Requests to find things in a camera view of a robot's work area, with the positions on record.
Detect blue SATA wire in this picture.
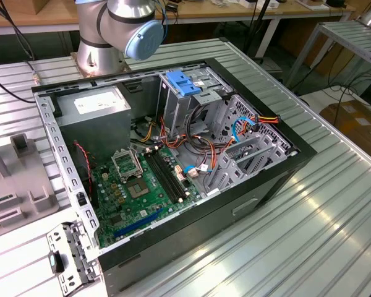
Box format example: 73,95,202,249
184,165,213,179
231,116,257,143

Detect red yellow power wire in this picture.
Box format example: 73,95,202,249
241,113,281,137

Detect metal disk bay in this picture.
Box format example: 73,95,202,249
203,132,289,197

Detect black RAM slot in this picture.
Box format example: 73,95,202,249
143,150,179,204
153,147,188,199

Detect metal optical drive cage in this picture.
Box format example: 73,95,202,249
156,66,234,139

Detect CPU socket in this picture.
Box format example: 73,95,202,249
124,176,153,202

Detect blue drive cage latch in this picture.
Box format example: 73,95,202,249
166,71,202,97

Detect metal socket cover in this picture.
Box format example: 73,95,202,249
110,147,143,181

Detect black open PC case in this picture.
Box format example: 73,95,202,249
30,57,318,293

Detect green motherboard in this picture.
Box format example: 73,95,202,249
91,145,202,248

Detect blue expansion slot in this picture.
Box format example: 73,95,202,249
113,207,165,239

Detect grey power supply unit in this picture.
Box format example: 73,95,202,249
54,85,133,158

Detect wooden desk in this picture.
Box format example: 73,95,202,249
0,0,356,59

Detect grey parts rack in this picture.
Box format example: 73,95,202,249
0,122,61,230

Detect brown cardboard floor box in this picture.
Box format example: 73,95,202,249
320,98,371,155

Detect coloured wire bundle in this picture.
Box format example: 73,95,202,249
158,116,225,174

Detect thick black cable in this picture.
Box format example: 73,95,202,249
186,100,213,142

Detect yellow black power wires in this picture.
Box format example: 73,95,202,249
132,119,158,144

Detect metal card retention bracket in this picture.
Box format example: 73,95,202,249
45,220,102,294

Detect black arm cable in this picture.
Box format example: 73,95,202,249
0,0,41,105

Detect black blue bracket latch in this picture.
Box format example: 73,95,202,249
48,250,66,273

